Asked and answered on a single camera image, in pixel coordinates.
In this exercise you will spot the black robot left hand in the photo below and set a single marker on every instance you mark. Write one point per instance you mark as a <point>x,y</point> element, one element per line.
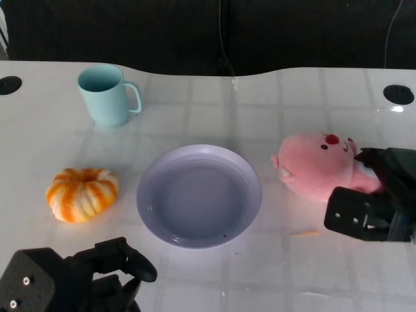
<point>68,279</point>

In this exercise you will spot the small orange scrap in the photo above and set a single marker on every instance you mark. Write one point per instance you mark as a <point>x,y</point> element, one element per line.
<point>305,233</point>

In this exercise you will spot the white object at edge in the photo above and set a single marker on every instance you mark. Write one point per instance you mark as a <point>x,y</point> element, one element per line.
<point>2,29</point>

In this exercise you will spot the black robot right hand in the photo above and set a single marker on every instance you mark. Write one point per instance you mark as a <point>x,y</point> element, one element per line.
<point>351,214</point>

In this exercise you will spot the orange white striped pumpkin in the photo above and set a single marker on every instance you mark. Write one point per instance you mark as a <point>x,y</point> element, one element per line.
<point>81,198</point>

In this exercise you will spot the purple plastic plate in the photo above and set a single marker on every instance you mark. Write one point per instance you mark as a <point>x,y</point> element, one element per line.
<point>198,198</point>

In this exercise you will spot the pink plush doll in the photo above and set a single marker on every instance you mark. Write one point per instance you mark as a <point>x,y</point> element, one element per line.
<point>308,162</point>

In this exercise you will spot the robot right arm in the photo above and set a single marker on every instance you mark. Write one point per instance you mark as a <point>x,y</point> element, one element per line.
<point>404,226</point>

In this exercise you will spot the light blue plastic mug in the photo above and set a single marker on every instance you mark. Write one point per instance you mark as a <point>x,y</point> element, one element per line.
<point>104,104</point>

